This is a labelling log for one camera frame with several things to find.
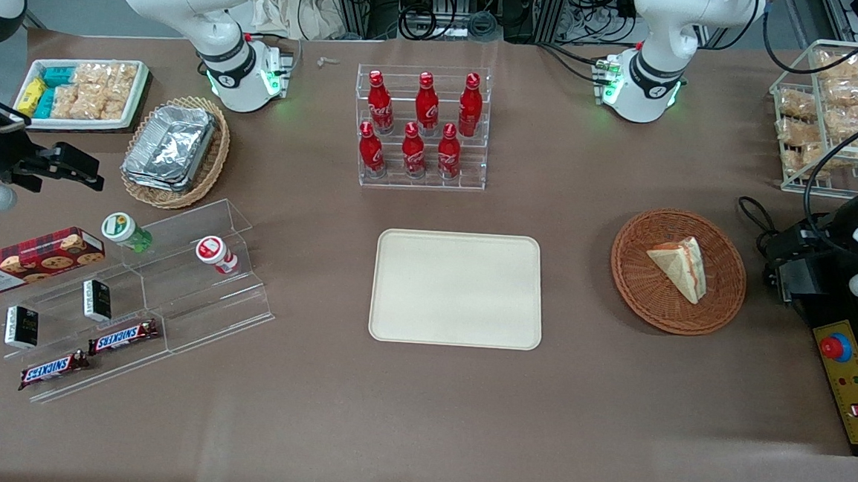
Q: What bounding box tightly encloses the snickers chocolate bar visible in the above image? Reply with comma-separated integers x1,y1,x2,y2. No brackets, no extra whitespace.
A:
87,315,162,360
17,346,92,396

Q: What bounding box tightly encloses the red cola bottle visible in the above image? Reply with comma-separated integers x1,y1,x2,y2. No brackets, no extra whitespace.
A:
365,70,398,136
413,71,443,137
356,120,390,180
400,122,430,181
436,123,465,181
457,71,486,140

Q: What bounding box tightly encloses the triangular sandwich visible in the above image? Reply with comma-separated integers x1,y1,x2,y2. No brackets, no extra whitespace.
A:
643,234,712,306

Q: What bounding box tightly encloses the yellow black control panel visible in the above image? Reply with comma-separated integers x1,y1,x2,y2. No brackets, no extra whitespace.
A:
802,317,858,457

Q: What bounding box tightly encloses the white rectangular snack tray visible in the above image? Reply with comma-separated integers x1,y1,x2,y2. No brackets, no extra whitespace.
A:
10,54,151,137

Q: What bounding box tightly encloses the clear bagged pastry snack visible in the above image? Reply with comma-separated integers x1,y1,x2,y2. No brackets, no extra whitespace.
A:
781,151,831,182
800,140,847,169
775,116,819,148
822,100,858,140
777,89,820,122
813,49,858,82
820,76,858,109

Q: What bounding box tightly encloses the small black box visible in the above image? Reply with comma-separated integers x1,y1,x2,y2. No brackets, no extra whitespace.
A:
4,304,42,351
80,278,115,324

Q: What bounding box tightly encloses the beige crumpled bag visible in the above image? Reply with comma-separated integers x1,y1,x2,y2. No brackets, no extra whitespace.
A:
246,0,345,43

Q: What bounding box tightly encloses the light wicker basket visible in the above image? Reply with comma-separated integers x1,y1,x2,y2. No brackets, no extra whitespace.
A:
117,91,234,213

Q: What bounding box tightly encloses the black machine with basin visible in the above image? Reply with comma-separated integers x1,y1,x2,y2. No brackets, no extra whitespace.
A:
758,210,858,331

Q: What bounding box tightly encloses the clear acrylic stepped shelf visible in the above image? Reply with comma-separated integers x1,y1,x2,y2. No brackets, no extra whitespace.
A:
0,184,283,419

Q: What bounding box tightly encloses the red capped drink bottle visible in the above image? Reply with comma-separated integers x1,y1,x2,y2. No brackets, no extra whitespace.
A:
194,234,242,277

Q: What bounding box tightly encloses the teal snack packet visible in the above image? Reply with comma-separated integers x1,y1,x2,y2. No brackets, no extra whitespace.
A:
33,86,57,121
42,65,77,90

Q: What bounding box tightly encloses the red emergency stop button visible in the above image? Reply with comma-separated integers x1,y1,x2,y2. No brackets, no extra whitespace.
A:
820,332,854,363

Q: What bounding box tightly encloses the round brown wicker basket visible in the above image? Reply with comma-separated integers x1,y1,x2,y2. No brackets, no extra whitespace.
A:
606,205,752,340

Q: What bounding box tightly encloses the red tartan cookie box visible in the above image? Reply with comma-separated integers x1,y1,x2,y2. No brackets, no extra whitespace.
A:
0,222,109,306

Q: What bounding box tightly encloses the black looped table cable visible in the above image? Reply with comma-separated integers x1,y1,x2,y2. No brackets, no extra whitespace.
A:
734,195,784,254

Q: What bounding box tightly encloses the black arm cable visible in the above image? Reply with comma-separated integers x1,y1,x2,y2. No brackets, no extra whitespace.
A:
749,0,858,245

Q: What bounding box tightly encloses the yellow snack packet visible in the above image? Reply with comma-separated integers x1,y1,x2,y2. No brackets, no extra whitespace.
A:
17,75,46,118

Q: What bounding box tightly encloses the beige plastic tray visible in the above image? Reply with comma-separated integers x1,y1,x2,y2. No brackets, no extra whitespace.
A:
368,227,549,352

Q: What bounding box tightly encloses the green capped drink bottle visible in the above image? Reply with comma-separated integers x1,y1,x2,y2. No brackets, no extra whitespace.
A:
99,211,155,255

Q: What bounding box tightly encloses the stack of foil trays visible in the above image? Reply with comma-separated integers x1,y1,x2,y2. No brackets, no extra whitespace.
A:
120,101,219,196

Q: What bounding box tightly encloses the clear rice cracker packet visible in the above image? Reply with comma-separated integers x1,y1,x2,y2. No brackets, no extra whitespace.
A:
74,62,111,90
51,84,82,121
101,87,132,121
106,62,140,94
71,84,109,122

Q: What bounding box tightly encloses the clear acrylic bottle rack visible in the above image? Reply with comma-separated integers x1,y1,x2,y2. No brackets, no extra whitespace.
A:
349,61,494,196

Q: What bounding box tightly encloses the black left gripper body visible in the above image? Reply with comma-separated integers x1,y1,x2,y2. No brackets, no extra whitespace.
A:
806,184,858,273

